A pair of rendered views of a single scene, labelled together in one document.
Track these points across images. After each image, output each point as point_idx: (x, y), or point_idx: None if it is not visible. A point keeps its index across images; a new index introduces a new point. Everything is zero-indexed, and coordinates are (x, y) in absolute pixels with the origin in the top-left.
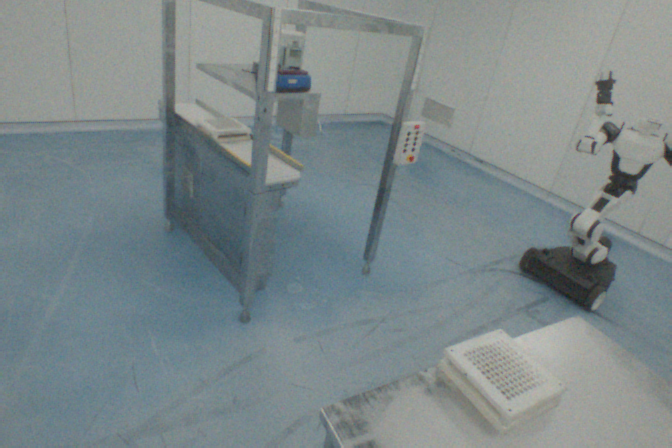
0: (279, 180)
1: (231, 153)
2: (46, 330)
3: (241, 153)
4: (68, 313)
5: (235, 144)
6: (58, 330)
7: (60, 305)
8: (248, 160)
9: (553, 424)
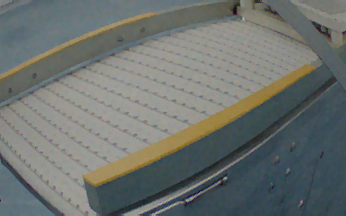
0: (18, 168)
1: (114, 23)
2: (9, 205)
3: (206, 50)
4: (34, 214)
5: (279, 42)
6: (10, 212)
7: (44, 206)
8: (136, 69)
9: None
